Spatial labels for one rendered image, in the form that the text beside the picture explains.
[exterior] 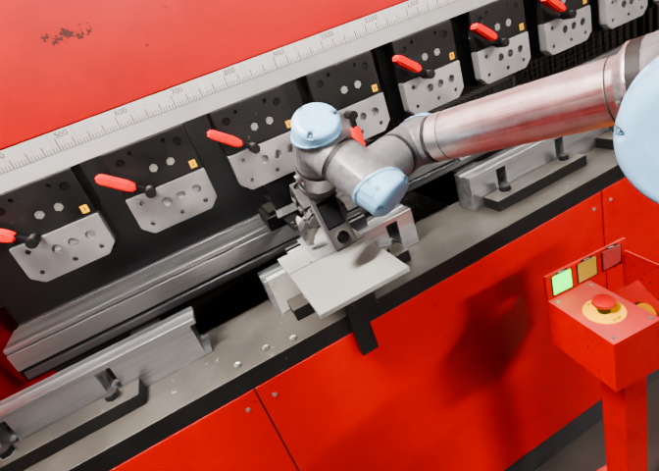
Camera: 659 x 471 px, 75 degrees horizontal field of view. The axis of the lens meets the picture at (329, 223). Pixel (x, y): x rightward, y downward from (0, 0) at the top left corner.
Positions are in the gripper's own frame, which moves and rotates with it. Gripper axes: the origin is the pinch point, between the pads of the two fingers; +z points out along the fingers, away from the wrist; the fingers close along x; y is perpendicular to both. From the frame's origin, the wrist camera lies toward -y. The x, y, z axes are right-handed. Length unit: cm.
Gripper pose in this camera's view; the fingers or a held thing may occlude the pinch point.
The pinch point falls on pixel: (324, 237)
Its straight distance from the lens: 91.9
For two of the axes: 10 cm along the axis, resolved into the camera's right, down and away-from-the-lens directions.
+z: 0.0, 4.8, 8.8
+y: -4.9, -7.7, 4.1
